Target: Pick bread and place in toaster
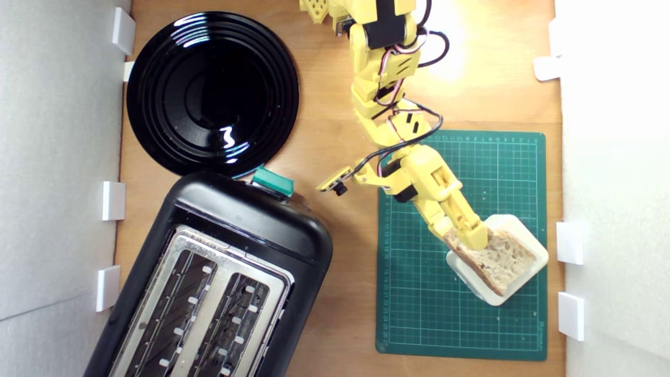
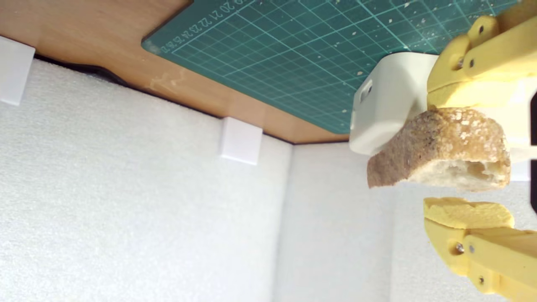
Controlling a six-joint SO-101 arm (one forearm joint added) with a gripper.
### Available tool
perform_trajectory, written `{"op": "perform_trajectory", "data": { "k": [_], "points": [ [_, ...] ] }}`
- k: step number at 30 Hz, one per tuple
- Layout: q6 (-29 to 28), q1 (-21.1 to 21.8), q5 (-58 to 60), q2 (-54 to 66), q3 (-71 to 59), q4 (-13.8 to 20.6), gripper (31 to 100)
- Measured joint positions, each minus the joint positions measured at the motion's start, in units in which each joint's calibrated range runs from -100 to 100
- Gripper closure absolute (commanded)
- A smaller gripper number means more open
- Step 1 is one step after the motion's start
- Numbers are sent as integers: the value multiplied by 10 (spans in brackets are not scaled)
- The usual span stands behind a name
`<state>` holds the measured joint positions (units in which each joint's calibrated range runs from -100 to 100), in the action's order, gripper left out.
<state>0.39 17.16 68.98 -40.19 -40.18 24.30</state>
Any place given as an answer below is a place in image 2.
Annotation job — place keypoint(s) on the brown bread slice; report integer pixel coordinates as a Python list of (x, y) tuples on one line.
[(440, 142)]

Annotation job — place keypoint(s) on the white square block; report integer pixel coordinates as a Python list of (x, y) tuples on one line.
[(386, 105)]

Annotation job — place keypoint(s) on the white wall clip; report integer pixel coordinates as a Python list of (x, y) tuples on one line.
[(241, 140), (14, 71)]

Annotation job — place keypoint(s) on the green cutting mat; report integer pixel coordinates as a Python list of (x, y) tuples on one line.
[(272, 50)]

